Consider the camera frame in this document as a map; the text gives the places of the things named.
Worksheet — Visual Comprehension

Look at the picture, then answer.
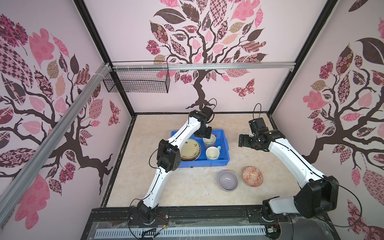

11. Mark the purple mug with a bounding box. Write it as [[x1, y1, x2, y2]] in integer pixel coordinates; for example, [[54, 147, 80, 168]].
[[203, 134, 217, 149]]

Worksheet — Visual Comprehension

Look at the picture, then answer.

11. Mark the aluminium rail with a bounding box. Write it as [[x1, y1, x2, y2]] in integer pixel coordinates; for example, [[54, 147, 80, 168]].
[[113, 62, 296, 71], [1, 63, 111, 224]]

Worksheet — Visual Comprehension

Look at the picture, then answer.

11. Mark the aluminium rail back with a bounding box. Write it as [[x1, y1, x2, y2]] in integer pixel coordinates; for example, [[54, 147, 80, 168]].
[[113, 62, 296, 71]]

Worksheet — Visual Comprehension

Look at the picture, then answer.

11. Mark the lavender bowl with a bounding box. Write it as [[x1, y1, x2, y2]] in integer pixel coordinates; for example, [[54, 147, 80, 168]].
[[218, 170, 239, 192]]

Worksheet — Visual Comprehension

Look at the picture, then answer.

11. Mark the red patterned bowl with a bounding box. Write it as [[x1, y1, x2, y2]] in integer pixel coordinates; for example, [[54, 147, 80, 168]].
[[242, 167, 264, 188]]

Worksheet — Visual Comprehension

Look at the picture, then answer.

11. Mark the aluminium rail left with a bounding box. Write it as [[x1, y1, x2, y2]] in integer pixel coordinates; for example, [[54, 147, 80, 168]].
[[1, 63, 111, 224]]

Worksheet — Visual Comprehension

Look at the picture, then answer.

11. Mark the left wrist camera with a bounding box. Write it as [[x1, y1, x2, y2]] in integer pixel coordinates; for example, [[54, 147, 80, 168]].
[[201, 106, 215, 124]]

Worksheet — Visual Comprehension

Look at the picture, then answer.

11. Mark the light blue mug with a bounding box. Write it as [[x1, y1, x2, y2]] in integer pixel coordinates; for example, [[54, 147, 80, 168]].
[[206, 146, 221, 161]]

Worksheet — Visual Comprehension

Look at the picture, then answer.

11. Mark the blue plastic bin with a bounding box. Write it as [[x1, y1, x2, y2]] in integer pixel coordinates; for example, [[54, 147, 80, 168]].
[[179, 129, 230, 168]]

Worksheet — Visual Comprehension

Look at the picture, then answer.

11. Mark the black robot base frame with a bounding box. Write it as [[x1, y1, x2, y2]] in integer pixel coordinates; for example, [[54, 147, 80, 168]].
[[81, 205, 340, 240]]

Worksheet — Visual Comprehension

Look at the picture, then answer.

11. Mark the black wire basket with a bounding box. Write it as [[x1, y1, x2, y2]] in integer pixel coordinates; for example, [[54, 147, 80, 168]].
[[103, 60, 171, 94]]

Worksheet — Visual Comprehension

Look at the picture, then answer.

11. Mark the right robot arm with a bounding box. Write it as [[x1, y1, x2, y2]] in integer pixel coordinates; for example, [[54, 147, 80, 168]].
[[239, 130, 339, 222]]

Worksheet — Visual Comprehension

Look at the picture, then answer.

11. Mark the white vented cable duct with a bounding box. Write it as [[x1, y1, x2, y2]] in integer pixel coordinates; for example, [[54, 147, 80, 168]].
[[94, 226, 267, 240]]

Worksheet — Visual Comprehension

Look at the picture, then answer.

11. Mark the cream yellow plate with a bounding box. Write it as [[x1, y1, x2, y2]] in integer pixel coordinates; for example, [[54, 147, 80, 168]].
[[180, 139, 201, 161]]

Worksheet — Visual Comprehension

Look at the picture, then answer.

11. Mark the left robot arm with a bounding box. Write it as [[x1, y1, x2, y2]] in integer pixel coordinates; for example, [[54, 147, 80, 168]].
[[137, 107, 214, 222]]

